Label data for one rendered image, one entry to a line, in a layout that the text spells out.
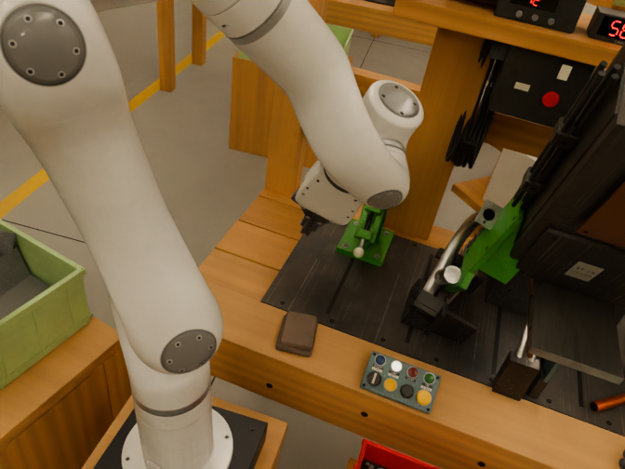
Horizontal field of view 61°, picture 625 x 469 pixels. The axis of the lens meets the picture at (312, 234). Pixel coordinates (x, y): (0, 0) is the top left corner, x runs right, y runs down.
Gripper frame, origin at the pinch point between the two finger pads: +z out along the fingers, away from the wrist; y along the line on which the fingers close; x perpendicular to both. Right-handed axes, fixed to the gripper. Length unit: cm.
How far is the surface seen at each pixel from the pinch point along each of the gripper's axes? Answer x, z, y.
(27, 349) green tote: 26, 50, 39
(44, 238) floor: -61, 182, 91
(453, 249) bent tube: -23.5, 13.9, -36.5
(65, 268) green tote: 8, 45, 41
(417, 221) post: -45, 34, -35
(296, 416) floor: -11, 124, -42
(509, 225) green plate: -15.7, -7.7, -35.6
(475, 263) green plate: -12.8, 3.3, -36.1
